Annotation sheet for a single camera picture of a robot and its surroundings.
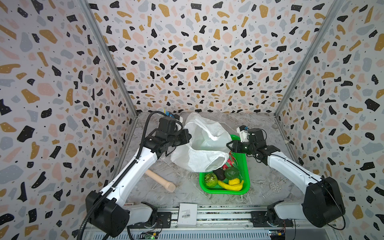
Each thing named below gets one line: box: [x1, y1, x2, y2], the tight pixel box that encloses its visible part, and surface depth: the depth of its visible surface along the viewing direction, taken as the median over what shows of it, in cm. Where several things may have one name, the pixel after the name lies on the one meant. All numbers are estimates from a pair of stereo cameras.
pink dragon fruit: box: [222, 151, 238, 170], surface depth 87 cm
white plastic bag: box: [170, 112, 233, 172], surface depth 72 cm
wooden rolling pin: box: [145, 169, 176, 193], surface depth 86 cm
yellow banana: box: [218, 180, 245, 191], surface depth 80 cm
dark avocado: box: [213, 168, 226, 181], surface depth 85 cm
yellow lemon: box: [228, 178, 240, 185], surface depth 82 cm
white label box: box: [177, 203, 198, 226], surface depth 73 cm
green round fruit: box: [224, 167, 240, 180], surface depth 81 cm
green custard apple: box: [204, 173, 218, 187], surface depth 82 cm
